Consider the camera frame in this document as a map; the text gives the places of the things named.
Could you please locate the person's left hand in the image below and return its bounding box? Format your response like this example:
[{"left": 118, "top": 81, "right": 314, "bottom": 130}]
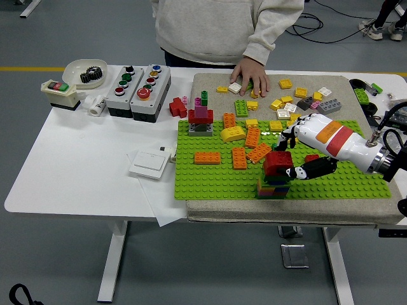
[{"left": 230, "top": 55, "right": 271, "bottom": 98}]

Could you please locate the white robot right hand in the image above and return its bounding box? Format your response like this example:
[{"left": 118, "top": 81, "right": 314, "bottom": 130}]
[{"left": 274, "top": 113, "right": 384, "bottom": 181}]

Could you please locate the red curved toy brick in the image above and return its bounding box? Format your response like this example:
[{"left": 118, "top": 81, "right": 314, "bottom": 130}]
[{"left": 265, "top": 151, "right": 293, "bottom": 168}]

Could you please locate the light grey long brick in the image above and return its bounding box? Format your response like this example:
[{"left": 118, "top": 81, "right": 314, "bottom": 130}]
[{"left": 316, "top": 98, "right": 343, "bottom": 116}]

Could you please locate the dark grey toy brick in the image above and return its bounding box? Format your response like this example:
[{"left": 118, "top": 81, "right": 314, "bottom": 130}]
[{"left": 297, "top": 97, "right": 315, "bottom": 111}]

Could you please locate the light green wide brick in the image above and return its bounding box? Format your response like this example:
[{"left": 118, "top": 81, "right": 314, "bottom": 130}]
[{"left": 234, "top": 99, "right": 250, "bottom": 118}]

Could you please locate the orange long toy brick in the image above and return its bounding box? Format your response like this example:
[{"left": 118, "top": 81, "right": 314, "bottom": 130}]
[
  {"left": 231, "top": 147, "right": 248, "bottom": 171},
  {"left": 246, "top": 142, "right": 273, "bottom": 163},
  {"left": 244, "top": 126, "right": 261, "bottom": 149},
  {"left": 193, "top": 151, "right": 221, "bottom": 165},
  {"left": 222, "top": 112, "right": 237, "bottom": 130}
]

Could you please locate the yellow curved toy brick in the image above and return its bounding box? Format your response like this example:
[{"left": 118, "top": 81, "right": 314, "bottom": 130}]
[{"left": 219, "top": 126, "right": 247, "bottom": 144}]

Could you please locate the red pink grey brick tower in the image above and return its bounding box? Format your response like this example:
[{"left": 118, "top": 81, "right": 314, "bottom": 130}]
[{"left": 187, "top": 90, "right": 214, "bottom": 137}]

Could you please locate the multicolour brick tower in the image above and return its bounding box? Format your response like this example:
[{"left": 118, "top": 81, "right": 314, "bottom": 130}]
[{"left": 256, "top": 165, "right": 296, "bottom": 200}]

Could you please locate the red cross-shaped brick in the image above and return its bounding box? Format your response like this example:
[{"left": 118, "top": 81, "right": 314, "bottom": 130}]
[{"left": 169, "top": 97, "right": 188, "bottom": 118}]

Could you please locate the green toy baseplate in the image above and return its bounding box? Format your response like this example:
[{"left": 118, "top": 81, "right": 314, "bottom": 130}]
[{"left": 174, "top": 119, "right": 392, "bottom": 201}]

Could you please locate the black flat part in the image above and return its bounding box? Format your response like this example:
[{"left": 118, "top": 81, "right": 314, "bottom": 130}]
[{"left": 365, "top": 113, "right": 382, "bottom": 128}]

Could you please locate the black electronic module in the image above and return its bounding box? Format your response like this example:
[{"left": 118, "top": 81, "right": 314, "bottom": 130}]
[{"left": 386, "top": 111, "right": 407, "bottom": 130}]

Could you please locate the silver floor socket plate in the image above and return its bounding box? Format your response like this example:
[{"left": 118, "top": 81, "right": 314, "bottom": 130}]
[
  {"left": 277, "top": 224, "right": 303, "bottom": 238},
  {"left": 280, "top": 243, "right": 310, "bottom": 269}
]

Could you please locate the grey emergency-stop control box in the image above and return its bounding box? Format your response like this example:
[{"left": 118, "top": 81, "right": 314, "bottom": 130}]
[{"left": 130, "top": 64, "right": 172, "bottom": 123}]

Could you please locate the bystander person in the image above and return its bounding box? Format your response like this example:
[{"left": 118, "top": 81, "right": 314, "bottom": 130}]
[{"left": 358, "top": 0, "right": 407, "bottom": 41}]

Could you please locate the grey-brown mat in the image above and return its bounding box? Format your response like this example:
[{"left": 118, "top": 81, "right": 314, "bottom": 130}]
[{"left": 186, "top": 72, "right": 407, "bottom": 225}]

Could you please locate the black table control panel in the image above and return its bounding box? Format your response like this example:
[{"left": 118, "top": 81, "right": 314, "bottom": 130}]
[{"left": 377, "top": 227, "right": 407, "bottom": 238}]

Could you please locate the grey four-button control box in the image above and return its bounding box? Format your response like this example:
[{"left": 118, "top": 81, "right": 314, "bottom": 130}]
[{"left": 105, "top": 65, "right": 146, "bottom": 119}]

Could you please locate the white pipe fitting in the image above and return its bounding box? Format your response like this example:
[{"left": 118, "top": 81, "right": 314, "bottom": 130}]
[{"left": 83, "top": 94, "right": 107, "bottom": 117}]

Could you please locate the white paper sheet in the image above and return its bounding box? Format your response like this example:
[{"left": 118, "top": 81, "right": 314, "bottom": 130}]
[{"left": 126, "top": 144, "right": 188, "bottom": 228}]

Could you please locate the black gear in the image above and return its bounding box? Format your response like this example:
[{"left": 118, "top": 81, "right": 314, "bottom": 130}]
[{"left": 79, "top": 65, "right": 103, "bottom": 85}]

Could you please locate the white bowl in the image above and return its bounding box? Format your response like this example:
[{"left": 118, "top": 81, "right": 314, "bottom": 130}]
[{"left": 62, "top": 58, "right": 108, "bottom": 90}]

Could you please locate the white table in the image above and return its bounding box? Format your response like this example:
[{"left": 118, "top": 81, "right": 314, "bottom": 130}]
[{"left": 3, "top": 65, "right": 407, "bottom": 304}]

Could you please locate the white desk leg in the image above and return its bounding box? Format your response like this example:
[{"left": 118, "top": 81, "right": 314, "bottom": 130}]
[{"left": 19, "top": 0, "right": 42, "bottom": 18}]

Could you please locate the black floor cable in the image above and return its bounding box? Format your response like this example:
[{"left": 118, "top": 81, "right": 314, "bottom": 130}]
[{"left": 286, "top": 12, "right": 378, "bottom": 44}]

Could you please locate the white wall switch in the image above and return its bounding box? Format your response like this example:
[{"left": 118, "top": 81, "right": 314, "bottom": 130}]
[{"left": 128, "top": 151, "right": 169, "bottom": 180}]

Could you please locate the white red-green switch box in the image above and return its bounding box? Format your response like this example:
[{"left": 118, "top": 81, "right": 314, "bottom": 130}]
[{"left": 40, "top": 79, "right": 82, "bottom": 111}]

